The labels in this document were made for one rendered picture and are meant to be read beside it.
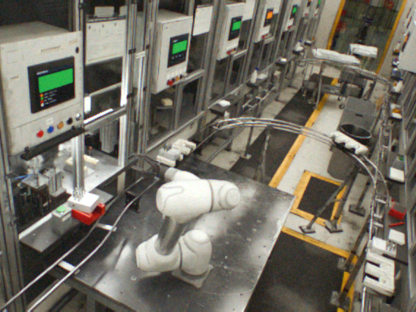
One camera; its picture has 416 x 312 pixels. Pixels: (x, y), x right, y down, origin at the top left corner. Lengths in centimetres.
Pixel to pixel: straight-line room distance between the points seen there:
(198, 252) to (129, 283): 40
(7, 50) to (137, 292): 126
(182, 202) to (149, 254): 57
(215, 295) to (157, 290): 31
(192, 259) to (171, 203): 64
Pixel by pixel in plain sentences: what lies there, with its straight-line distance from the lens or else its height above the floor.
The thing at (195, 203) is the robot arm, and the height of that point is 142.
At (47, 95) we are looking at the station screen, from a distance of 173.
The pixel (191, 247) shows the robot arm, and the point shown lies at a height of 92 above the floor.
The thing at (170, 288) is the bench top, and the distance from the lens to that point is 206.
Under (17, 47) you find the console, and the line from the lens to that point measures 161.
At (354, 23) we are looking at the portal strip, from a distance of 993.
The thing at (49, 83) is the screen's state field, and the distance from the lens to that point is 172.
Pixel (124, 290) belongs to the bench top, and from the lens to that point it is 204.
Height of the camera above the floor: 225
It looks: 29 degrees down
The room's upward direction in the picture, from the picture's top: 10 degrees clockwise
